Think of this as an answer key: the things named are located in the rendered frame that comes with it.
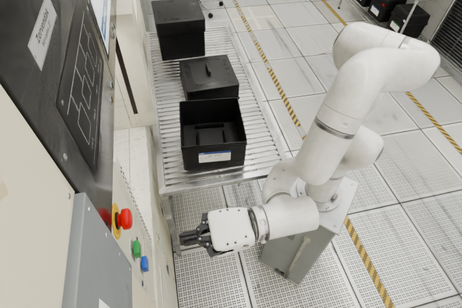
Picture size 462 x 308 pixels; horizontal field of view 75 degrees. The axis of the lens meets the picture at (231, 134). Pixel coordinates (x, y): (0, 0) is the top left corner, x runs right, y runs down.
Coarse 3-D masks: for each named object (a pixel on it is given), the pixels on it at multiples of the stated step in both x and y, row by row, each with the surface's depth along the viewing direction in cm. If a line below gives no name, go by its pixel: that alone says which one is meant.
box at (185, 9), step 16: (160, 0) 188; (176, 0) 189; (192, 0) 189; (160, 16) 175; (176, 16) 175; (192, 16) 176; (160, 32) 174; (176, 32) 176; (192, 32) 179; (160, 48) 183; (176, 48) 185; (192, 48) 188
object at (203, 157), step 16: (192, 112) 147; (208, 112) 148; (224, 112) 150; (240, 112) 137; (192, 128) 152; (208, 128) 152; (224, 128) 153; (240, 128) 141; (192, 144) 145; (208, 144) 124; (224, 144) 125; (240, 144) 127; (192, 160) 131; (208, 160) 132; (224, 160) 134; (240, 160) 135
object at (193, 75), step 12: (180, 60) 173; (192, 60) 173; (204, 60) 174; (216, 60) 174; (228, 60) 174; (180, 72) 176; (192, 72) 166; (204, 72) 167; (216, 72) 167; (228, 72) 167; (192, 84) 160; (204, 84) 160; (216, 84) 160; (228, 84) 161; (192, 96) 159; (204, 96) 161; (216, 96) 163; (228, 96) 165
